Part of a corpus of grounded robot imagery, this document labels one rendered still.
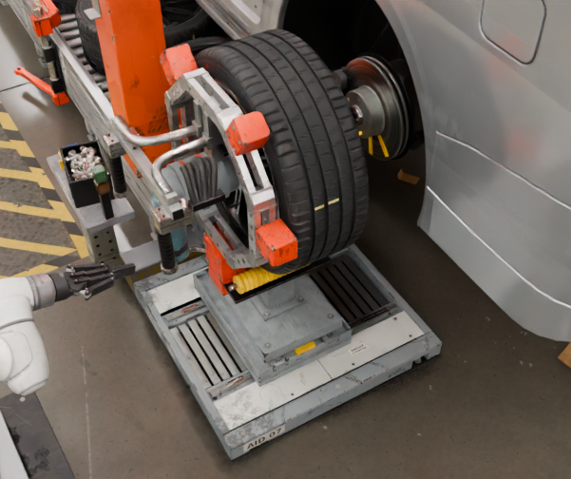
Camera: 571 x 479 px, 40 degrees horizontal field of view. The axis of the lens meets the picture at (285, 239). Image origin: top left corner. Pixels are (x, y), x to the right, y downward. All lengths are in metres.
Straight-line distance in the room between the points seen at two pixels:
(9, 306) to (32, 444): 0.52
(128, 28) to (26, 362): 1.01
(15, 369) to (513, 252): 1.19
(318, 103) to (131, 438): 1.30
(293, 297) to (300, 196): 0.78
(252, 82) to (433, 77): 0.44
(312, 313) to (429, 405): 0.50
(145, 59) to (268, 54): 0.54
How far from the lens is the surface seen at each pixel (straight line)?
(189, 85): 2.06
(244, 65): 2.00
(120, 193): 2.28
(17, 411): 2.44
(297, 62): 2.02
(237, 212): 2.38
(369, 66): 2.34
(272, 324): 2.59
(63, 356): 2.90
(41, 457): 2.34
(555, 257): 1.80
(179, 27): 3.52
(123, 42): 2.40
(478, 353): 2.88
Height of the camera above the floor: 2.26
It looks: 45 degrees down
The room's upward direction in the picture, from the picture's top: straight up
